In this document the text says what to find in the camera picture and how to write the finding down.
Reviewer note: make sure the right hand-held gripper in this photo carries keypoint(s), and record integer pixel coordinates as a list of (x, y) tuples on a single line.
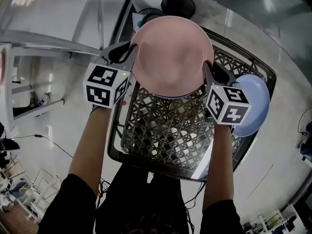
[(226, 103)]

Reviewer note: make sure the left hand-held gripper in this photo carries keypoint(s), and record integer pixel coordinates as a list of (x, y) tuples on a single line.
[(102, 84)]

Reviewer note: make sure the pink big plate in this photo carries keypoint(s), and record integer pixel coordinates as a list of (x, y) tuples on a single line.
[(170, 57)]

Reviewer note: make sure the person's right forearm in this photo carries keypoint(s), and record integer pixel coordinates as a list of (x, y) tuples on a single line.
[(219, 167)]

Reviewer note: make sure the person's left forearm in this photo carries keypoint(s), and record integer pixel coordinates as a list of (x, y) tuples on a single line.
[(90, 145)]

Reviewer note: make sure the small teal object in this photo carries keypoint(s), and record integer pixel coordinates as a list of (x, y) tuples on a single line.
[(140, 23)]

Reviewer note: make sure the white metal shelf rack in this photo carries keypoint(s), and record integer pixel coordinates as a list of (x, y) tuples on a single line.
[(61, 16)]

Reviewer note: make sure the person's black trousers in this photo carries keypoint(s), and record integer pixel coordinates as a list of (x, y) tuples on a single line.
[(165, 179)]

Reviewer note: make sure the pale pink dish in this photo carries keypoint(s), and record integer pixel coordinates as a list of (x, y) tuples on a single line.
[(2, 69)]

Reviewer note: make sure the person's black printed shirt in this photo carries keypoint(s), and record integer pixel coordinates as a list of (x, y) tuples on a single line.
[(68, 203)]

